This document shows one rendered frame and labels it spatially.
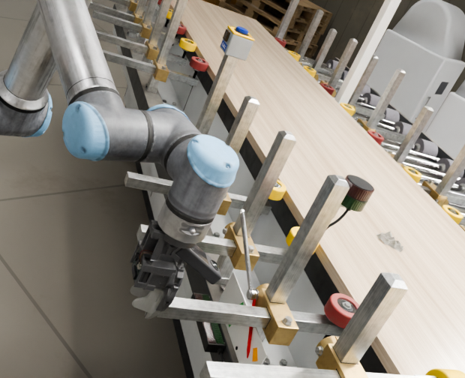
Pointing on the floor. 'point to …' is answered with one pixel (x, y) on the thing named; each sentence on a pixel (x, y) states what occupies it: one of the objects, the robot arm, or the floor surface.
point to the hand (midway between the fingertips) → (152, 313)
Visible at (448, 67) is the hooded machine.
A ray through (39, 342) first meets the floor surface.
